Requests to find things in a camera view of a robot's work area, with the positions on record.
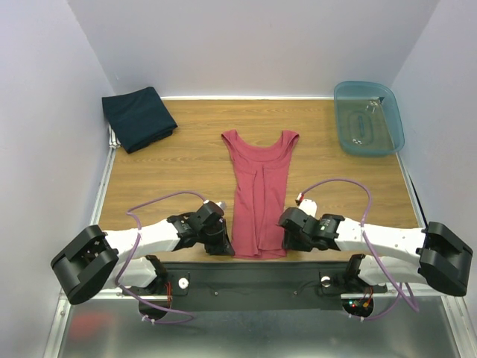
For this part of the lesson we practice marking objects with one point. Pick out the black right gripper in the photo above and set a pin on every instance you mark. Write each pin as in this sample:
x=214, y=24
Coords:
x=291, y=239

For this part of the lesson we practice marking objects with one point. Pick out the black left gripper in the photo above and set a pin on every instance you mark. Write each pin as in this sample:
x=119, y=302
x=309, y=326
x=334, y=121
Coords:
x=223, y=247

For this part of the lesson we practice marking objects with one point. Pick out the maroon tank top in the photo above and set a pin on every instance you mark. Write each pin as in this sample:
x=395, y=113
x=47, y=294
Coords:
x=261, y=185

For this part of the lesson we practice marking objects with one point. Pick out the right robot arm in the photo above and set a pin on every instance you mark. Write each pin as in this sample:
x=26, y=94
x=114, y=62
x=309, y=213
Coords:
x=433, y=255

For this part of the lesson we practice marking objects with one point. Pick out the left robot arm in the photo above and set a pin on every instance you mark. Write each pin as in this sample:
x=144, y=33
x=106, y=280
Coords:
x=99, y=259

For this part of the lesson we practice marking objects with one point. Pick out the folded navy tank top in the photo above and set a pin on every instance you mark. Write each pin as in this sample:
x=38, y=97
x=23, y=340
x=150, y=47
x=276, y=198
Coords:
x=138, y=119

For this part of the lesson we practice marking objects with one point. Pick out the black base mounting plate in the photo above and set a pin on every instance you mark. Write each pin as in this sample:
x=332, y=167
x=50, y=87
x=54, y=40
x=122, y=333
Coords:
x=235, y=286

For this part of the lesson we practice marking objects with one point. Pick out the teal plastic bin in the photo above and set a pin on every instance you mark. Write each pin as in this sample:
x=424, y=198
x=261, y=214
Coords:
x=367, y=118

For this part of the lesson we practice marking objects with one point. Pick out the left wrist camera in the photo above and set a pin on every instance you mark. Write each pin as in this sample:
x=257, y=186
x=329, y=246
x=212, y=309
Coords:
x=220, y=204

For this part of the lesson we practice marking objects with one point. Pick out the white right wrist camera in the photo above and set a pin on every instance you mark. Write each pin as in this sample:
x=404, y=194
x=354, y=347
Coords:
x=308, y=206

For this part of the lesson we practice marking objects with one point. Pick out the aluminium frame rail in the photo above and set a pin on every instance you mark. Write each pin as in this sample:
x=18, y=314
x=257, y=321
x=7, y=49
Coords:
x=421, y=287

